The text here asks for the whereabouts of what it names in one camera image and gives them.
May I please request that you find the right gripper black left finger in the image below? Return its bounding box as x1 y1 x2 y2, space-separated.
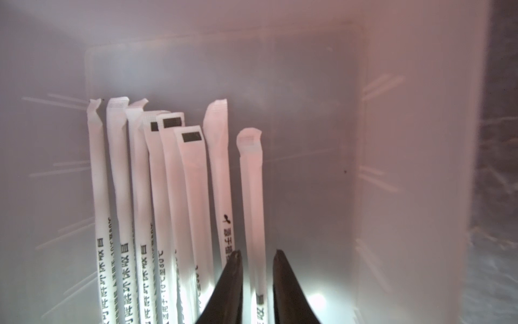
196 251 243 324

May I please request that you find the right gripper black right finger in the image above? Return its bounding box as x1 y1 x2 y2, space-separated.
272 250 320 324

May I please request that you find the paper straw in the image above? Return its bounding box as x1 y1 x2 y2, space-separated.
236 128 269 323
126 99 159 323
157 112 198 323
142 111 178 323
175 126 215 313
202 99 235 267
107 97 140 323
86 99 119 323

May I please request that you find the translucent plastic storage box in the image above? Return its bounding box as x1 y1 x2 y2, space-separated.
1 1 492 323

